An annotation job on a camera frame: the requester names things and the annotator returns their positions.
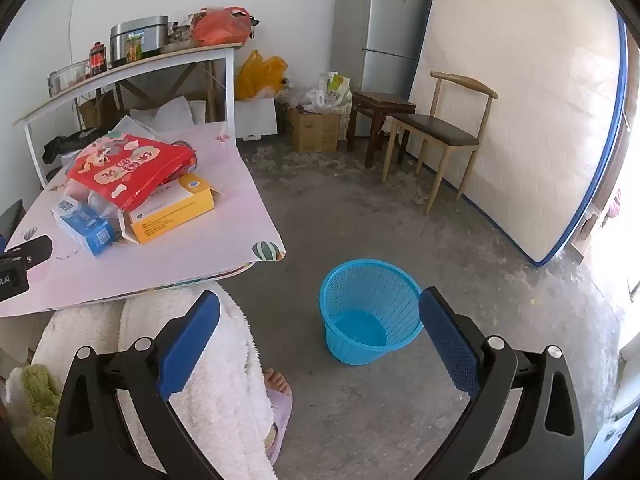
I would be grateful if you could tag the clear plastic bottle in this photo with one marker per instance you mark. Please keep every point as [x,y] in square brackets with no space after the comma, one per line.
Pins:
[105,206]

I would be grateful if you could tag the white side table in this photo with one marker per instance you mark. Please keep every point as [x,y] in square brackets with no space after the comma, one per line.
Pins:
[150,62]

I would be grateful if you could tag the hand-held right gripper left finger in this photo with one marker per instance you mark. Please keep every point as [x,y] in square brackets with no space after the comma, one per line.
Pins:
[190,340]

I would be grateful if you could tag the pink packet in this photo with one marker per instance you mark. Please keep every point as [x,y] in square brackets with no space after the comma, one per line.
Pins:
[81,191]

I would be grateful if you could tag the blue and white carton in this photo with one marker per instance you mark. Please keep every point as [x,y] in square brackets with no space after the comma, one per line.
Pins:
[85,230]

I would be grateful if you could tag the purple slipper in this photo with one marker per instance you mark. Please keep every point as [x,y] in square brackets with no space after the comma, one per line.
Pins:
[281,422]

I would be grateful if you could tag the wooden chair with dark seat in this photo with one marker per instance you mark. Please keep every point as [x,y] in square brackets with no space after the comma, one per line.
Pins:
[435,127]

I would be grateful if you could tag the white plastic sack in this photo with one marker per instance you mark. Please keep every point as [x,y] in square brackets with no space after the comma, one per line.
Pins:
[162,112]

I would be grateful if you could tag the green fluffy cloth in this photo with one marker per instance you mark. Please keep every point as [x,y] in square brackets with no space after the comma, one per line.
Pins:
[35,395]

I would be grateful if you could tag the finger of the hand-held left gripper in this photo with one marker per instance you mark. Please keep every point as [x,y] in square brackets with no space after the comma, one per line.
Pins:
[30,250]

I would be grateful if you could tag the clear glass container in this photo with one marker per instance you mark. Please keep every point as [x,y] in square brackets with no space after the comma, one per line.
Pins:
[69,76]

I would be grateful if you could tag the orange plastic bag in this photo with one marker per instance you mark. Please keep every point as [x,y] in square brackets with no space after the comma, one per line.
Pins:
[220,27]

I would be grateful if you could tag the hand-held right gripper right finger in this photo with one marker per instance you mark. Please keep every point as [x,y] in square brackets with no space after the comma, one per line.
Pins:
[450,345]

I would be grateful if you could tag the yellow cardboard box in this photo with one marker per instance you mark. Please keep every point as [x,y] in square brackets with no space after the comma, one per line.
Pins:
[170,217]

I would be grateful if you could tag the blue plastic mesh basket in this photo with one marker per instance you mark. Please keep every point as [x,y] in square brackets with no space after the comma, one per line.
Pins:
[372,332]

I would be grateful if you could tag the black bag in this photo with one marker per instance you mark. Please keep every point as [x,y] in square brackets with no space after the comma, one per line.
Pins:
[70,144]

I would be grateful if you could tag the brown cardboard box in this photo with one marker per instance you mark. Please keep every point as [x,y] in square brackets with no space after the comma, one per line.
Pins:
[312,132]

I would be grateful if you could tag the white foam box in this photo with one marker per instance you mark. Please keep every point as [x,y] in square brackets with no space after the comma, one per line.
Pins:
[256,117]

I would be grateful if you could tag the white mattress with blue edge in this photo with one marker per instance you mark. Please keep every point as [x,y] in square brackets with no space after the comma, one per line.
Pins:
[525,125]

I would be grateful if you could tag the dark wooden stool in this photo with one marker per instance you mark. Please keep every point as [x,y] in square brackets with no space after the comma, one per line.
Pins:
[382,102]

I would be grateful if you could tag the yellow plastic bag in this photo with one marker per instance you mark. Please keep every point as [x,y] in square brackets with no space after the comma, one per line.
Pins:
[260,75]

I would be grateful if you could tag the dark sauce bottle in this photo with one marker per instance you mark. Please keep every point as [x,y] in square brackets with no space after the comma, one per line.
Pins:
[98,59]

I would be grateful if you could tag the red cartoon snack bag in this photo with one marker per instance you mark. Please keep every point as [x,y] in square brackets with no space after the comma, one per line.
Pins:
[125,165]

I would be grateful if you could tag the person in white robe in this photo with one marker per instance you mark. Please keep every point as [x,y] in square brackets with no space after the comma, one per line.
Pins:
[225,390]

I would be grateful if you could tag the red cartoon can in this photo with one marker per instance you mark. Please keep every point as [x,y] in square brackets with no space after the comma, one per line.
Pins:
[189,157]

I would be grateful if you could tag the person's foot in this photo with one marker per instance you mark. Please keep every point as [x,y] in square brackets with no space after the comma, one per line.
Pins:
[277,381]

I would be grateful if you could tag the silver refrigerator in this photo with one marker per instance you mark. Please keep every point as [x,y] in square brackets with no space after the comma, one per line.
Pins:
[380,15]

